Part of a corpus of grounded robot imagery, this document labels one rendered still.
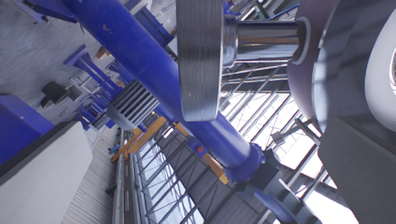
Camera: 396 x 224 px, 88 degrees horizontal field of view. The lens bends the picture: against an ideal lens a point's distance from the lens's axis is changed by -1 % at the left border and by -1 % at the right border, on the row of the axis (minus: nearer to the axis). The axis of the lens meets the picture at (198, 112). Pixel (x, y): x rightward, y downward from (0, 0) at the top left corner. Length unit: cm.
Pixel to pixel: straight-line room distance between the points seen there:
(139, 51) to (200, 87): 140
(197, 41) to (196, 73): 3
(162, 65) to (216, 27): 141
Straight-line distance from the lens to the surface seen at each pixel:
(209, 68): 18
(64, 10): 175
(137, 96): 355
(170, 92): 159
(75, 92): 544
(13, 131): 280
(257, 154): 199
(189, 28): 18
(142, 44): 159
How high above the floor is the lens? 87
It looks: 18 degrees up
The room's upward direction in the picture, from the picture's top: 136 degrees clockwise
